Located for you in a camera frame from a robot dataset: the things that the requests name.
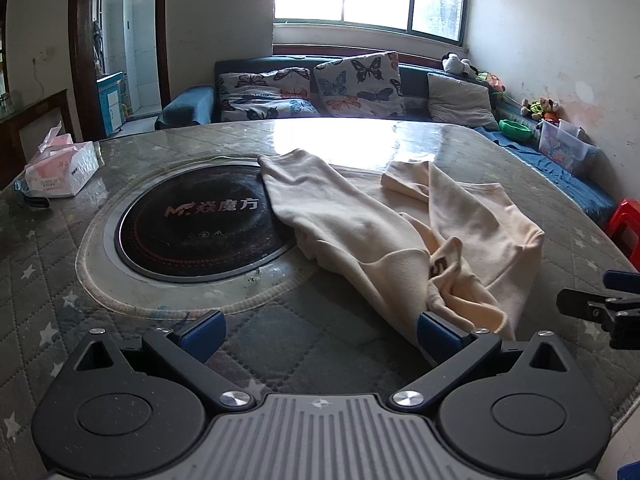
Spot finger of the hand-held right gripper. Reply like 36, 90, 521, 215
556, 287, 640, 351
602, 270, 640, 292

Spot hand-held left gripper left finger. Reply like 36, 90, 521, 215
60, 310, 256, 413

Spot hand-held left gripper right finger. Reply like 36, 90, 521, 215
387, 311, 583, 413

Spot cream garment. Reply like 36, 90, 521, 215
257, 148, 546, 361

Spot red plastic stool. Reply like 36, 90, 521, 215
602, 199, 640, 254

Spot black round induction cooker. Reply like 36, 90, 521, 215
114, 164, 298, 283

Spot dark blue sofa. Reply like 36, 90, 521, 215
155, 55, 617, 232

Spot clear plastic storage box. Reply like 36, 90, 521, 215
536, 120, 599, 177

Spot green bowl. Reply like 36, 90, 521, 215
498, 119, 534, 142

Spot green dressed plush toy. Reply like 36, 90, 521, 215
520, 97, 546, 121

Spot small dark object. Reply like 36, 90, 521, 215
14, 180, 51, 209

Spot pink tissue box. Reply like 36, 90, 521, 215
25, 122, 101, 197

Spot grey pillow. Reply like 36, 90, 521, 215
426, 72, 499, 132

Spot pink and green toy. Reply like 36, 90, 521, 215
477, 72, 507, 94

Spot blue cabinet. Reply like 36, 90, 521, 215
96, 72, 129, 137

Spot butterfly print pillow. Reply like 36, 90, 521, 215
217, 66, 321, 122
312, 51, 407, 120

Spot panda plush toy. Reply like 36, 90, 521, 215
441, 52, 481, 80

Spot dark wooden door frame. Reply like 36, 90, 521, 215
67, 0, 172, 142

